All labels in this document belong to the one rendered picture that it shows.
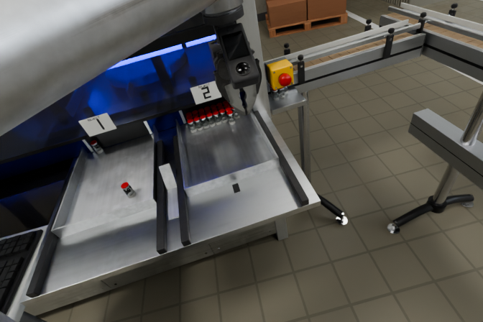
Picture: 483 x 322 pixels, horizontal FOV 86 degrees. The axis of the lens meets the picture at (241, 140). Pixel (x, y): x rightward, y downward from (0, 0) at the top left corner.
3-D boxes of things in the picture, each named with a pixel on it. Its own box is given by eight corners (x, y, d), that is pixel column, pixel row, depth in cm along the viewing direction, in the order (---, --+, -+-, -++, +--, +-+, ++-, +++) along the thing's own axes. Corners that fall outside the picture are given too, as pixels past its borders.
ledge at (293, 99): (260, 96, 104) (259, 92, 102) (291, 87, 105) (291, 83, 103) (272, 115, 93) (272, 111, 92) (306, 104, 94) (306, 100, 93)
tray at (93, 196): (87, 154, 93) (81, 146, 91) (158, 132, 95) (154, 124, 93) (60, 238, 67) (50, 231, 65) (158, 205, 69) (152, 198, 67)
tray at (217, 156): (178, 126, 95) (175, 118, 93) (246, 105, 97) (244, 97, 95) (187, 197, 69) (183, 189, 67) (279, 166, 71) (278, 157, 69)
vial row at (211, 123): (190, 130, 92) (186, 119, 89) (238, 114, 93) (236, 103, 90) (191, 134, 90) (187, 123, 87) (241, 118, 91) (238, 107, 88)
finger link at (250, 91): (253, 100, 61) (246, 63, 55) (261, 113, 56) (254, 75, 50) (241, 104, 61) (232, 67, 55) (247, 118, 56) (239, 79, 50)
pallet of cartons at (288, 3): (327, 6, 438) (328, -43, 394) (356, 20, 367) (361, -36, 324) (258, 24, 435) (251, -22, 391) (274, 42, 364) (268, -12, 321)
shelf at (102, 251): (76, 162, 94) (72, 158, 93) (260, 106, 99) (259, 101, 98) (24, 306, 57) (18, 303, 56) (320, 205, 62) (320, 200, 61)
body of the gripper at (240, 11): (247, 60, 56) (236, -2, 49) (259, 76, 50) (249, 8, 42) (213, 70, 56) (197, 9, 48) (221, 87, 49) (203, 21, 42)
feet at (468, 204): (383, 225, 143) (387, 210, 134) (464, 196, 147) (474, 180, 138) (393, 237, 137) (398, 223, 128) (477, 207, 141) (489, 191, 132)
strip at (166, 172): (166, 180, 76) (158, 166, 72) (176, 177, 76) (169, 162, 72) (168, 220, 65) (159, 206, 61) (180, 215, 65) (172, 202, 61)
